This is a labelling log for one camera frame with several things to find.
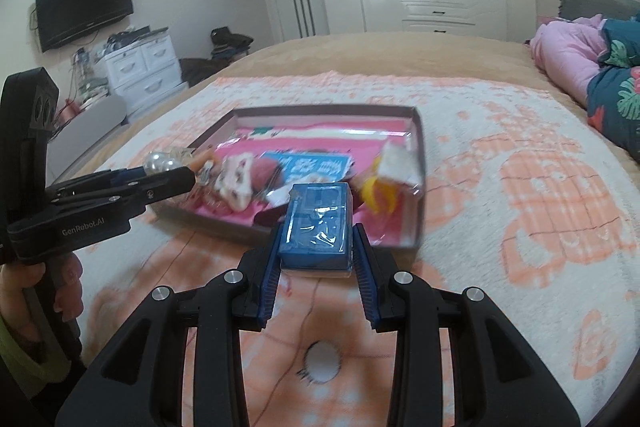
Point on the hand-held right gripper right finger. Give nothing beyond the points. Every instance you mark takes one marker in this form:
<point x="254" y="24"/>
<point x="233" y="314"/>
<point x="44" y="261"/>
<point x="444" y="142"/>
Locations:
<point x="365" y="277"/>

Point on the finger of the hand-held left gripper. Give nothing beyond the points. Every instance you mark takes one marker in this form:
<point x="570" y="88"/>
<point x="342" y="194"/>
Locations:
<point x="165" y="187"/>
<point x="127" y="178"/>

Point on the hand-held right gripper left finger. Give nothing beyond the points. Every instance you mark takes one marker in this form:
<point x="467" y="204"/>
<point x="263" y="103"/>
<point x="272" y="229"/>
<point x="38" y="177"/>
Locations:
<point x="267" y="277"/>

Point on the brown shallow cardboard box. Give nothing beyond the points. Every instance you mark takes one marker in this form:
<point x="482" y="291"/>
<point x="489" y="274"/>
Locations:
<point x="220" y="224"/>

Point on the blue box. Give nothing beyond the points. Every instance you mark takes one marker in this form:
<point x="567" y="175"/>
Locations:
<point x="315" y="227"/>

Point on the person's left forearm green sleeve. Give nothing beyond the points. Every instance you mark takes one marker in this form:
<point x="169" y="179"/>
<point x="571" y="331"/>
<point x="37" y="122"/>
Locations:
<point x="25" y="357"/>

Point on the person's left hand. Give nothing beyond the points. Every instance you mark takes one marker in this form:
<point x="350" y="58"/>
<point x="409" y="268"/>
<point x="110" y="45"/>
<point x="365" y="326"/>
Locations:
<point x="20" y="287"/>

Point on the grey padded bench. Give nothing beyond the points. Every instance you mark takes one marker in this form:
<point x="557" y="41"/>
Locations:
<point x="90" y="127"/>

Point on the white hair claw clip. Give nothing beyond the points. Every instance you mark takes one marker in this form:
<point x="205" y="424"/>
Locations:
<point x="235" y="187"/>

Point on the pink dotted scrunchie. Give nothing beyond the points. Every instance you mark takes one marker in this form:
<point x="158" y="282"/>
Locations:
<point x="265" y="177"/>

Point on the white drawer cabinet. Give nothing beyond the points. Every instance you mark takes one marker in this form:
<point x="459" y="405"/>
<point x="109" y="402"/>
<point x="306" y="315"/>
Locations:
<point x="145" y="72"/>

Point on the dark brown cloth heap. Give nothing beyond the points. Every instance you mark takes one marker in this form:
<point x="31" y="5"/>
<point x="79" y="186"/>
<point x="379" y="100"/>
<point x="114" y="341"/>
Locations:
<point x="205" y="69"/>

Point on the white orange fleece blanket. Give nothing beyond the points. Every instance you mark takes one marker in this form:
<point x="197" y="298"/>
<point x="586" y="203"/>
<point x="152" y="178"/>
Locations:
<point x="500" y="257"/>

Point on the dark clothes pile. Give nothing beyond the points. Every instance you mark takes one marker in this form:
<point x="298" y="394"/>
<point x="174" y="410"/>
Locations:
<point x="230" y="42"/>

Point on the bed with tan cover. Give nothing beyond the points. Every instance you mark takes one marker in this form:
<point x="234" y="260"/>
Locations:
<point x="400" y="52"/>

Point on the pink quilted jacket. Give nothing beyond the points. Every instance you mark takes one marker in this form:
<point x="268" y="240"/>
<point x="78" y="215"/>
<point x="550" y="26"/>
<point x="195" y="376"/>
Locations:
<point x="565" y="52"/>

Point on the blue floral pillow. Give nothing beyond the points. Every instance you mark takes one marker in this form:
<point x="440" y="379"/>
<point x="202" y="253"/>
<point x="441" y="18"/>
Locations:
<point x="620" y="102"/>

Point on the grey pillow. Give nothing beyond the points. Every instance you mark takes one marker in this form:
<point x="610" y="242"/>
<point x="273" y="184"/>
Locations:
<point x="590" y="4"/>

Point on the black wall television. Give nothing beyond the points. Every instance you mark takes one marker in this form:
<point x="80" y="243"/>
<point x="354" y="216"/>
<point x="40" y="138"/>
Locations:
<point x="85" y="7"/>

